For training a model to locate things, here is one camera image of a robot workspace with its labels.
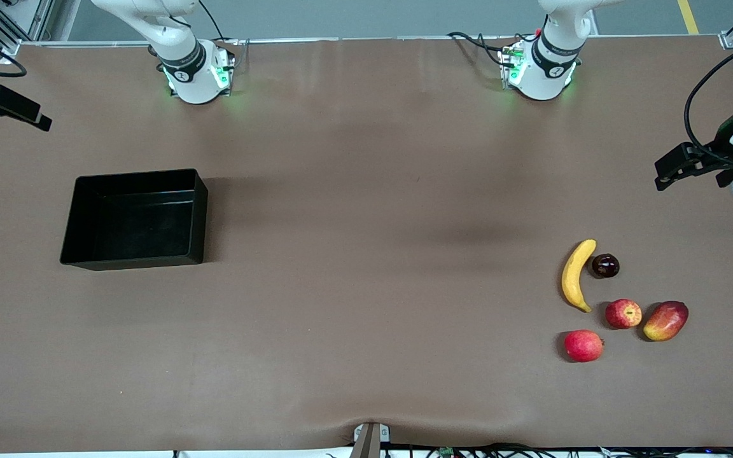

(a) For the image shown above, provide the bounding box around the dark purple round fruit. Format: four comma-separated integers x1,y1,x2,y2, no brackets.
591,253,620,279

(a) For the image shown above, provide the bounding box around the black left arm base cable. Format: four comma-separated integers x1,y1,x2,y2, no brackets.
448,31,508,68

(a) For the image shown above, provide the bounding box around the black rectangular plastic box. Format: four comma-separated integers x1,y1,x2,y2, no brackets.
59,168,209,272

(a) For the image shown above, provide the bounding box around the black arm base cable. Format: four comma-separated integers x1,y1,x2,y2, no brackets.
198,0,241,64
448,31,508,68

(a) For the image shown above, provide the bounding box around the brown table cover mat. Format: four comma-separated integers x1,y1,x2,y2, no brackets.
0,35,733,454

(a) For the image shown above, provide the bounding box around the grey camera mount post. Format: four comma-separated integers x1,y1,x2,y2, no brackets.
349,422,391,458

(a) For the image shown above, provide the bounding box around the black right arm base cable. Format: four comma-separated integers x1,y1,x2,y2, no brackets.
198,0,241,64

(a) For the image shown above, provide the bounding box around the yellow banana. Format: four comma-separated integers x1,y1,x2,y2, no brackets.
561,239,597,314

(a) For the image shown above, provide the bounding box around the red round apple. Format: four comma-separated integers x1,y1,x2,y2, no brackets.
564,329,605,363

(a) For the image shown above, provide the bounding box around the red yellow mango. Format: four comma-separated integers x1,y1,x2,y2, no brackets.
643,300,690,342

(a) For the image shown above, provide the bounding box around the red yellow apple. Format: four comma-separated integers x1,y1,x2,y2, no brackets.
605,298,643,330

